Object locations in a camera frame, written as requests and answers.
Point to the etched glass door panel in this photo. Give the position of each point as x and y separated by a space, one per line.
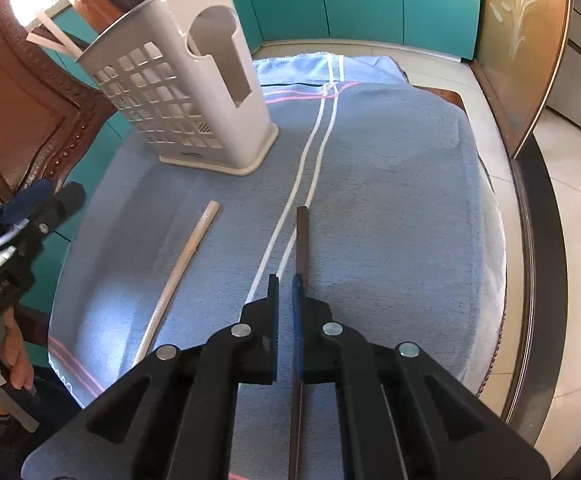
515 35

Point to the person's left hand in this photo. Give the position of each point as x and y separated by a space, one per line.
18 360

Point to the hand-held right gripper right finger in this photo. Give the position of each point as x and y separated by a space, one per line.
298 330

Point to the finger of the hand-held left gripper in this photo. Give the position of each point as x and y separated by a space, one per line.
30 201
65 201

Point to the dark grey-brown chopstick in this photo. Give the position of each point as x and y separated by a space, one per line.
303 240

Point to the round wooden-rimmed table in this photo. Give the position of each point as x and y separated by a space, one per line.
516 320

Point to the blue striped towel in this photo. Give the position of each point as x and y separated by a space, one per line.
395 185

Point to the white plastic utensil holder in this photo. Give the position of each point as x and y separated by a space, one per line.
253 135

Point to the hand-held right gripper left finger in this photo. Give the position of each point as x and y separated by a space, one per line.
272 320

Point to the teal cabinet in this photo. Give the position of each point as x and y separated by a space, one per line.
370 0

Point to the brown studded wooden chair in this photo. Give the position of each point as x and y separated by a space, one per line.
15 110

